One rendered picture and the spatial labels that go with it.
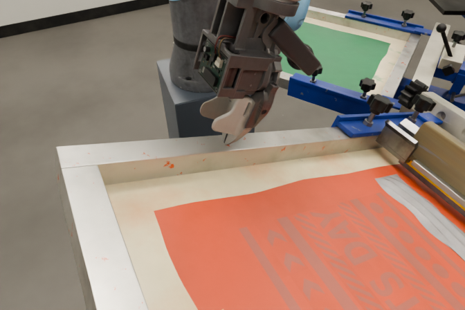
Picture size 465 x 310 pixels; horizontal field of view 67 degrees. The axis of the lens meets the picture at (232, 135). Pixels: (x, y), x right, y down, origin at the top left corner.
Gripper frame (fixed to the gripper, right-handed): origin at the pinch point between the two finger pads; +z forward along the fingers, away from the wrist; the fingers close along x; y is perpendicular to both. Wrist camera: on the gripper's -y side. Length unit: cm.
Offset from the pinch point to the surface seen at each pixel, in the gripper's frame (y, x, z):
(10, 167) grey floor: 22, -162, 144
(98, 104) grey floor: -37, -201, 123
